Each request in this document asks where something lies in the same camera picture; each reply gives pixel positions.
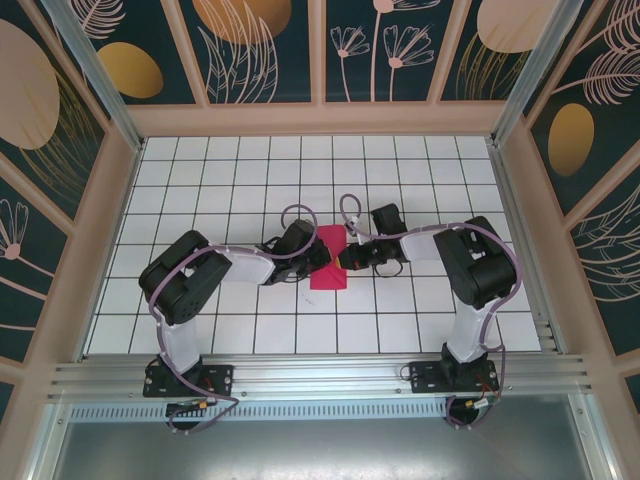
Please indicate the red cloth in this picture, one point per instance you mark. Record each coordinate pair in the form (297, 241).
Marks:
(327, 282)

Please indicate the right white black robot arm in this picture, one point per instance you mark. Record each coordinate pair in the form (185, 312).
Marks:
(475, 260)

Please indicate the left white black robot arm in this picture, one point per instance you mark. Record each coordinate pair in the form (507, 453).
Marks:
(245, 267)

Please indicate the grey metal sheet panel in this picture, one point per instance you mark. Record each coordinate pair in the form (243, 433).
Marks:
(320, 450)

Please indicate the aluminium mounting rail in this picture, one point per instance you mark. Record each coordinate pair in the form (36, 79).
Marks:
(325, 372)

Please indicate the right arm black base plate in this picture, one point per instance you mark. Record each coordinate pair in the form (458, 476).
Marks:
(422, 375)

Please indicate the aluminium side rail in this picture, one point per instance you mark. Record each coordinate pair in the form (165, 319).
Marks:
(525, 250)

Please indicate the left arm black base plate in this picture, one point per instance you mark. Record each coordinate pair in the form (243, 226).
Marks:
(222, 375)

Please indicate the aluminium frame post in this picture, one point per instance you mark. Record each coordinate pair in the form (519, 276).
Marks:
(535, 75)
(97, 75)

